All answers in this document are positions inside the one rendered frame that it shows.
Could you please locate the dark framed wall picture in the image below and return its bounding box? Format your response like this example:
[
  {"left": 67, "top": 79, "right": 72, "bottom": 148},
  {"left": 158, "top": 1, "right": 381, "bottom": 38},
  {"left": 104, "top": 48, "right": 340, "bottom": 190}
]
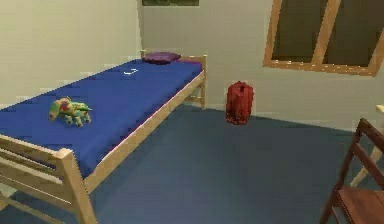
[{"left": 141, "top": 0, "right": 200, "bottom": 7}]

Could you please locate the brown wooden chair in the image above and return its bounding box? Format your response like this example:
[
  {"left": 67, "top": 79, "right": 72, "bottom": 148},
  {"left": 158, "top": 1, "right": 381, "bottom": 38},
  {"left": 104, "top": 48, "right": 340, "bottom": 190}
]
[{"left": 319, "top": 117, "right": 384, "bottom": 224}]

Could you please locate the wooden bed with blue mattress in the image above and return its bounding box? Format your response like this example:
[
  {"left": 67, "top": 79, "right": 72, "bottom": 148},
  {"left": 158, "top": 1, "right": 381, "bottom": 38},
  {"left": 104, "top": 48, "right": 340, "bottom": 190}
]
[{"left": 0, "top": 50, "right": 208, "bottom": 224}]

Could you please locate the purple pillow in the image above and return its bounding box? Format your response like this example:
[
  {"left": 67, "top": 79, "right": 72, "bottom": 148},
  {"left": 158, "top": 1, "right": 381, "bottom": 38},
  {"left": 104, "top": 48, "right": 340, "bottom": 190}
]
[{"left": 141, "top": 51, "right": 182, "bottom": 66}]

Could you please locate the wooden framed window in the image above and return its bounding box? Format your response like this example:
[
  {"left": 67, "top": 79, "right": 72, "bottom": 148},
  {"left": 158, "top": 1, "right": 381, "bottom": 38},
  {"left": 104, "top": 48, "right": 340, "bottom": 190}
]
[{"left": 262, "top": 0, "right": 384, "bottom": 78}]

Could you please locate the colourful plush toy animal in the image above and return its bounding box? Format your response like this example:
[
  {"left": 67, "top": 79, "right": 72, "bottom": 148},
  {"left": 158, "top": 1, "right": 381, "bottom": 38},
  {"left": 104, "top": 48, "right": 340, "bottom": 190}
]
[{"left": 48, "top": 96, "right": 93, "bottom": 128}]

